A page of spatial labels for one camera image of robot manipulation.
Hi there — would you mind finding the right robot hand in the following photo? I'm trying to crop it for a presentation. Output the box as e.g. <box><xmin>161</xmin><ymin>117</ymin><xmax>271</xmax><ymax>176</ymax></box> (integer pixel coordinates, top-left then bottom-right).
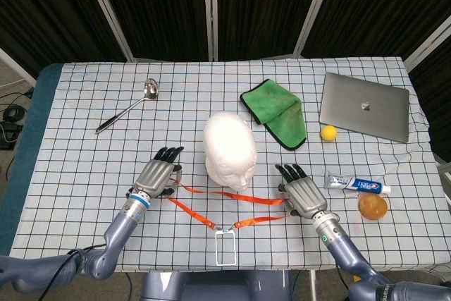
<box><xmin>275</xmin><ymin>164</ymin><xmax>328</xmax><ymax>219</ymax></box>

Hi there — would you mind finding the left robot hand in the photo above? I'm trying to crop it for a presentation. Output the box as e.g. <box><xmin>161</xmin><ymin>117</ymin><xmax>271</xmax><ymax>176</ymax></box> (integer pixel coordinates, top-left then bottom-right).
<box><xmin>126</xmin><ymin>146</ymin><xmax>185</xmax><ymax>199</ymax></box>

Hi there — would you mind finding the orange lanyard strap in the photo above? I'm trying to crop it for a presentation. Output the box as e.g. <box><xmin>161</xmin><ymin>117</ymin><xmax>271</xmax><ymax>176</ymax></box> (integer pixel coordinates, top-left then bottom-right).
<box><xmin>165</xmin><ymin>179</ymin><xmax>293</xmax><ymax>231</ymax></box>

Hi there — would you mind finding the clear white badge holder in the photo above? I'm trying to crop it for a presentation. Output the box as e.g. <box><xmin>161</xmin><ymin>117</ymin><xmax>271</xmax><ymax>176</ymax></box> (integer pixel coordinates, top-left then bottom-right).
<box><xmin>214</xmin><ymin>227</ymin><xmax>237</xmax><ymax>266</ymax></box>

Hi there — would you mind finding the white foam mannequin head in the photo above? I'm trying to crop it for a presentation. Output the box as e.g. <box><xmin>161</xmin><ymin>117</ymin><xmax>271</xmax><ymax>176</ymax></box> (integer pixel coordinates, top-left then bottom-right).
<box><xmin>203</xmin><ymin>111</ymin><xmax>257</xmax><ymax>192</ymax></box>

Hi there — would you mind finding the small plastic packet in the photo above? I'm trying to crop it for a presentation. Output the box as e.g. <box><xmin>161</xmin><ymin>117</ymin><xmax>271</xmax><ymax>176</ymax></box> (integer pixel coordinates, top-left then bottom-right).
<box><xmin>323</xmin><ymin>170</ymin><xmax>392</xmax><ymax>195</ymax></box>

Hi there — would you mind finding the yellow ball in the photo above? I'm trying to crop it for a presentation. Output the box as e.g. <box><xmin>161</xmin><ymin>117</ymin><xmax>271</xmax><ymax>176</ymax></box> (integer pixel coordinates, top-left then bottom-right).
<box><xmin>320</xmin><ymin>125</ymin><xmax>339</xmax><ymax>142</ymax></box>

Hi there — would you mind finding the checked light blue tablecloth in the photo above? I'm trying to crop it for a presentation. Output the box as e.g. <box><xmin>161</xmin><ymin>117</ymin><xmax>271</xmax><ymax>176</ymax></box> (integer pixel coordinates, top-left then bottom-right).
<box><xmin>8</xmin><ymin>56</ymin><xmax>451</xmax><ymax>276</ymax></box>

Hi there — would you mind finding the amber translucent ball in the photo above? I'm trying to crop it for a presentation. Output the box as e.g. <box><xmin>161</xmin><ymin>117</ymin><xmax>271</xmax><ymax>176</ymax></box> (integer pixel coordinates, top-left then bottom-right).
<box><xmin>357</xmin><ymin>193</ymin><xmax>389</xmax><ymax>223</ymax></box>

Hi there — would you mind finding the white table leg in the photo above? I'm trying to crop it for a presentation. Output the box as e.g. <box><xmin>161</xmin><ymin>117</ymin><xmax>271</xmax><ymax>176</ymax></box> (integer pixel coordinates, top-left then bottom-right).
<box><xmin>309</xmin><ymin>271</ymin><xmax>319</xmax><ymax>301</ymax></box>

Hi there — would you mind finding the green microfiber cloth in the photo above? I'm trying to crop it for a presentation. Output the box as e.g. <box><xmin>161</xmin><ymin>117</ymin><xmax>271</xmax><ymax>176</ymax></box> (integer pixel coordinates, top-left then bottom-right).
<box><xmin>240</xmin><ymin>78</ymin><xmax>308</xmax><ymax>152</ymax></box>

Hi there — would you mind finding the grey laptop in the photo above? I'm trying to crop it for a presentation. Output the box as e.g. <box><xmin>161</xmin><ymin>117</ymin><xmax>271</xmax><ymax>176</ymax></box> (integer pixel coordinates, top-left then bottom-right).
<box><xmin>319</xmin><ymin>71</ymin><xmax>411</xmax><ymax>145</ymax></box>

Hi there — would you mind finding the grey blue robot torso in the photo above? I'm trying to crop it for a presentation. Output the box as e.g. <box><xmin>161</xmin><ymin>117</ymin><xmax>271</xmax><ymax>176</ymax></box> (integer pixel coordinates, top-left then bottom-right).
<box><xmin>140</xmin><ymin>271</ymin><xmax>295</xmax><ymax>301</ymax></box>

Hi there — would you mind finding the teal blue table pad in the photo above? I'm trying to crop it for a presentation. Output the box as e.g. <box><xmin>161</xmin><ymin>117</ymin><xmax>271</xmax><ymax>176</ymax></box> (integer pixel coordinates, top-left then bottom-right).
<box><xmin>0</xmin><ymin>63</ymin><xmax>65</xmax><ymax>256</ymax></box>

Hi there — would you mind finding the black power adapter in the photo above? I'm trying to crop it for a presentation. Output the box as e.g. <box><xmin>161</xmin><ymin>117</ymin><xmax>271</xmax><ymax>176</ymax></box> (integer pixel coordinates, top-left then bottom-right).
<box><xmin>0</xmin><ymin>121</ymin><xmax>24</xmax><ymax>151</ymax></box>

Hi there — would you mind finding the black folding screen panel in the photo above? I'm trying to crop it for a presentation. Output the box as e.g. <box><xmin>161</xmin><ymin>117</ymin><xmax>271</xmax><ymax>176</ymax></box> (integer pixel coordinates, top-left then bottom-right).
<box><xmin>292</xmin><ymin>0</ymin><xmax>451</xmax><ymax>61</ymax></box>
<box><xmin>403</xmin><ymin>15</ymin><xmax>451</xmax><ymax>161</ymax></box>
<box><xmin>0</xmin><ymin>0</ymin><xmax>133</xmax><ymax>80</ymax></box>
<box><xmin>79</xmin><ymin>0</ymin><xmax>216</xmax><ymax>63</ymax></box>
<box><xmin>202</xmin><ymin>0</ymin><xmax>339</xmax><ymax>62</ymax></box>

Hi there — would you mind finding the steel ladle black handle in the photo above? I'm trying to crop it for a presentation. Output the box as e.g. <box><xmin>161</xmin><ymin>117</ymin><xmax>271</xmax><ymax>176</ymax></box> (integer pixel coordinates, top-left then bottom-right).
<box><xmin>94</xmin><ymin>78</ymin><xmax>160</xmax><ymax>135</ymax></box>

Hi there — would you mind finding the black coiled cable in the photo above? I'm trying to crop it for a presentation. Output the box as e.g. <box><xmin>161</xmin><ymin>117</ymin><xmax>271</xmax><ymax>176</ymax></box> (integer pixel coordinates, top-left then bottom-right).
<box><xmin>2</xmin><ymin>103</ymin><xmax>27</xmax><ymax>123</ymax></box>

